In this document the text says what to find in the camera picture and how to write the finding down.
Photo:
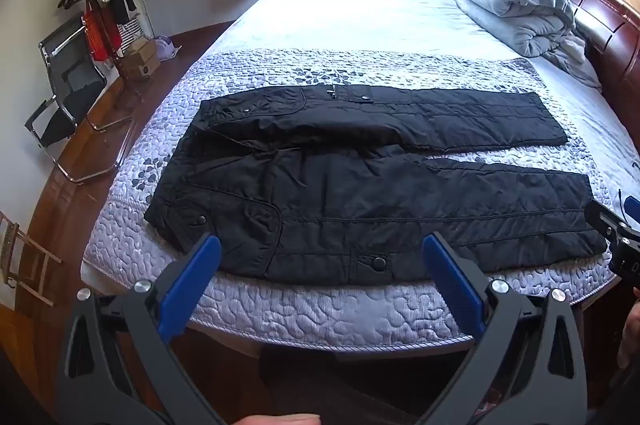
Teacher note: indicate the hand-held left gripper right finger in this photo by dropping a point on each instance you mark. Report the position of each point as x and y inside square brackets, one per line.
[452, 285]

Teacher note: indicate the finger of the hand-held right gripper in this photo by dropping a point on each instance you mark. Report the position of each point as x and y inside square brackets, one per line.
[602, 222]

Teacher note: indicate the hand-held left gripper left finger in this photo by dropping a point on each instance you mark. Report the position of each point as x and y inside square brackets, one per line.
[192, 285]

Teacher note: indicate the black quilted pants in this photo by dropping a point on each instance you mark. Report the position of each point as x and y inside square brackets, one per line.
[350, 205]

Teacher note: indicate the person's right hand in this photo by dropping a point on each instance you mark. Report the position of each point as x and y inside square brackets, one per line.
[631, 330]

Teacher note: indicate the person's left hand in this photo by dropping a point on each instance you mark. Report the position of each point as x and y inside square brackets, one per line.
[280, 420]

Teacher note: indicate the wooden folding stool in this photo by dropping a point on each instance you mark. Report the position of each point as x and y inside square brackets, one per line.
[15, 250]

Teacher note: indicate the dark wooden headboard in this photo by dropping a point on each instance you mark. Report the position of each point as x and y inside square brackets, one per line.
[607, 35]

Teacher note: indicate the cardboard box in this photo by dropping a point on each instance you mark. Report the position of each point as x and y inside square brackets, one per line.
[140, 60]

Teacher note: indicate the black office chair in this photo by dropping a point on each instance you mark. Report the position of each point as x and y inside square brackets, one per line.
[70, 85]

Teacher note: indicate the purple plastic bag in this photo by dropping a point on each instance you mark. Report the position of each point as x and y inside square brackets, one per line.
[167, 48]

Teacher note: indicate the red hanging garment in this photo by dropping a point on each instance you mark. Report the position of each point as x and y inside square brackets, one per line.
[100, 35]

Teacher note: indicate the bed with grey quilted bedspread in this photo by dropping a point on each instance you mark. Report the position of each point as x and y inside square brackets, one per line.
[350, 30]

